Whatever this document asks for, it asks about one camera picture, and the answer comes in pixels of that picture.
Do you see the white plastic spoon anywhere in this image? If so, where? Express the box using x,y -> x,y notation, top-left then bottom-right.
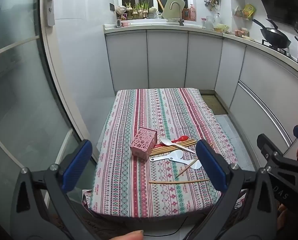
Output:
160,138 -> 196,154

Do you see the black wok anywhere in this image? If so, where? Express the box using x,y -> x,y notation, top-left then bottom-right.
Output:
253,19 -> 292,49

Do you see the person's left hand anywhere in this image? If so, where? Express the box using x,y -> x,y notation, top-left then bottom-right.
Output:
115,230 -> 144,240

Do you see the red plastic spoon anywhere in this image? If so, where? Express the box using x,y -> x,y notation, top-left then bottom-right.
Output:
153,135 -> 189,148

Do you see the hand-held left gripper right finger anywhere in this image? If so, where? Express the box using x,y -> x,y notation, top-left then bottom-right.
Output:
183,139 -> 284,240

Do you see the yellow bag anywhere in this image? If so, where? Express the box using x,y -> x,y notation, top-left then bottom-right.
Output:
243,4 -> 256,19

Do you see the patterned striped tablecloth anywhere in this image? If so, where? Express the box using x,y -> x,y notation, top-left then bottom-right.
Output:
82,87 -> 238,218

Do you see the brown floor mat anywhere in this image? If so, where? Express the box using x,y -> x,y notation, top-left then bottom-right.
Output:
201,94 -> 228,115

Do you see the pink perforated utensil holder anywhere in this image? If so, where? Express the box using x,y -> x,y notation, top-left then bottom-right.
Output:
130,127 -> 157,160

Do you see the sprouting garlic planter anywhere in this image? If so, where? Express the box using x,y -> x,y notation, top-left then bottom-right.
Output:
124,0 -> 151,19

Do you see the gas stove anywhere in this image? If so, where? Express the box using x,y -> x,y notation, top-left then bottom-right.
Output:
261,39 -> 298,70

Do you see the pale green cutting board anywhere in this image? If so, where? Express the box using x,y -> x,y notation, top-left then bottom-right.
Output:
162,0 -> 187,19

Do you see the steel faucet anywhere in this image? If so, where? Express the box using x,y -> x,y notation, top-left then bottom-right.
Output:
170,1 -> 185,26

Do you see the glass jar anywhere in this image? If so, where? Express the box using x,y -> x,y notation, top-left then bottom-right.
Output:
205,15 -> 221,30

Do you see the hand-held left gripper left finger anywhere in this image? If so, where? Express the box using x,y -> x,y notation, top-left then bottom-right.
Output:
10,139 -> 99,240

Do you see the glass door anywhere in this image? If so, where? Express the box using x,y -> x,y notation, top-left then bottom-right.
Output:
0,0 -> 97,205

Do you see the pink soap bottle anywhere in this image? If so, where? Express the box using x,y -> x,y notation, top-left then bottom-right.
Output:
188,4 -> 196,22

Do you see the white rice paddle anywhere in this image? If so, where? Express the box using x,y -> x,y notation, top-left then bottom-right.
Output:
150,149 -> 184,162
179,152 -> 202,170

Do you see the grey door handle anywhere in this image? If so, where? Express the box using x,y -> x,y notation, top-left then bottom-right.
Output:
35,0 -> 62,27

